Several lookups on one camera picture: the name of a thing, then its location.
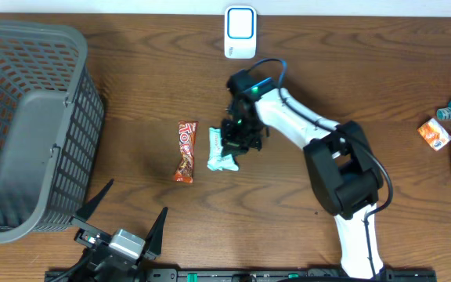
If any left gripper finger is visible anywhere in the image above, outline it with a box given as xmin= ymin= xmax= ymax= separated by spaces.
xmin=75 ymin=179 xmax=114 ymax=222
xmin=143 ymin=207 xmax=168 ymax=260

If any light blue snack pouch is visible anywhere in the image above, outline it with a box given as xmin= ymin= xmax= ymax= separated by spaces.
xmin=207 ymin=128 xmax=239 ymax=172

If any red Top candy bar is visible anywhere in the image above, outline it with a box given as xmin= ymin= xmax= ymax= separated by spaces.
xmin=174 ymin=121 xmax=198 ymax=183

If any orange small carton box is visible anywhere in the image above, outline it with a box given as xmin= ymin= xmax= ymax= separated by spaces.
xmin=417 ymin=118 xmax=451 ymax=151

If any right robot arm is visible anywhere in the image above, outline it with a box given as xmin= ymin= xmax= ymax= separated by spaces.
xmin=221 ymin=70 xmax=384 ymax=279

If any white barcode scanner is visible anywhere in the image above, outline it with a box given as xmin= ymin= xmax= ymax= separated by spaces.
xmin=224 ymin=5 xmax=258 ymax=60

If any grey plastic shopping basket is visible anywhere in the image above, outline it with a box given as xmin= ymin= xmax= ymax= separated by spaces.
xmin=0 ymin=20 xmax=105 ymax=244

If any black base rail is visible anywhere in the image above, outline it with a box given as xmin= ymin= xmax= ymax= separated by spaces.
xmin=45 ymin=267 xmax=438 ymax=282

